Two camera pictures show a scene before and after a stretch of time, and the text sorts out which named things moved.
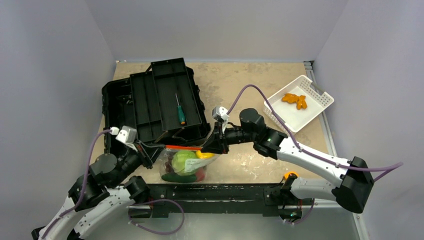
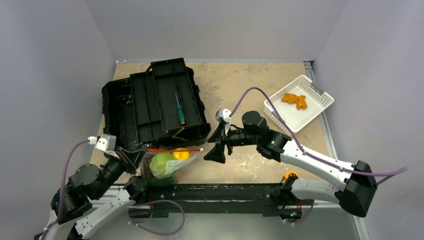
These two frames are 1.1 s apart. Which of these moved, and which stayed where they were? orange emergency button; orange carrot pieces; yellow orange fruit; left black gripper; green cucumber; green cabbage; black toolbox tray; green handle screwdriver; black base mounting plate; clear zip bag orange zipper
Moved: green cabbage; yellow orange fruit; green cucumber; clear zip bag orange zipper; left black gripper
Stayed: orange carrot pieces; orange emergency button; black base mounting plate; black toolbox tray; green handle screwdriver
